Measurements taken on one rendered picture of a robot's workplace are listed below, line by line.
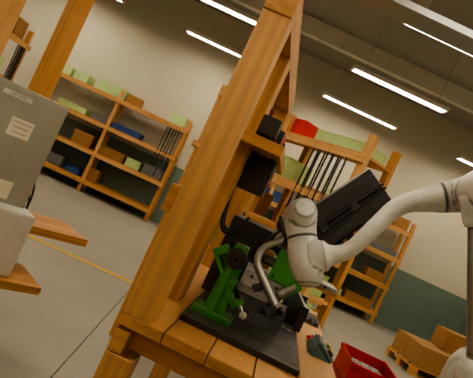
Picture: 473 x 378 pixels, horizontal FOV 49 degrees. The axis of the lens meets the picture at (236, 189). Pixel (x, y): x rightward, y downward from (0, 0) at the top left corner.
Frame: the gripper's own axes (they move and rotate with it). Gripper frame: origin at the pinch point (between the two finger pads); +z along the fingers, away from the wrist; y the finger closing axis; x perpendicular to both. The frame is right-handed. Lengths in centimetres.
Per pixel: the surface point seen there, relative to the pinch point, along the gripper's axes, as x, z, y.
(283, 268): 2.1, 4.3, -10.7
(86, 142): 93, 780, 451
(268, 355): 25, -27, -39
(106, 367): 72, -37, -27
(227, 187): 18.7, -23.3, 19.6
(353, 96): -466, 742, 387
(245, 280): 17.4, 8.1, -10.2
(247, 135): 9, -39, 31
